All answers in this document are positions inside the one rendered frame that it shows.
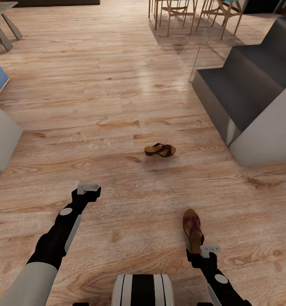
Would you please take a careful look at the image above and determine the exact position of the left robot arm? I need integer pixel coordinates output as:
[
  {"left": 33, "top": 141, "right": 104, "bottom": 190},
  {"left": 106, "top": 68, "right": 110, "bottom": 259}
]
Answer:
[{"left": 0, "top": 184, "right": 101, "bottom": 306}]

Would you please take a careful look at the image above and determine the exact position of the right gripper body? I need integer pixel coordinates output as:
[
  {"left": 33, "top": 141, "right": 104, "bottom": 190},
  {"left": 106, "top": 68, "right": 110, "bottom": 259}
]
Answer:
[{"left": 191, "top": 253, "right": 217, "bottom": 274}]

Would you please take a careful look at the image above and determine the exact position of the sandal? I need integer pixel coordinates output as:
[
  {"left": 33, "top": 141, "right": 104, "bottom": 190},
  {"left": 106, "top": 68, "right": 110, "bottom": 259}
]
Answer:
[
  {"left": 144, "top": 143, "right": 176, "bottom": 158},
  {"left": 182, "top": 209, "right": 205, "bottom": 254}
]

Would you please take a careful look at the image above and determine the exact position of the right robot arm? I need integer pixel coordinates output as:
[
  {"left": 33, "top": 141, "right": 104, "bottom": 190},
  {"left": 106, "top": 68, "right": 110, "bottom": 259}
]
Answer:
[{"left": 186, "top": 245, "right": 252, "bottom": 306}]

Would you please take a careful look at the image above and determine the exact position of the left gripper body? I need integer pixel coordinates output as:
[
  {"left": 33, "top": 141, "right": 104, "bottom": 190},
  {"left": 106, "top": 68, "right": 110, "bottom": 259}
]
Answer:
[{"left": 72, "top": 190, "right": 96, "bottom": 207}]

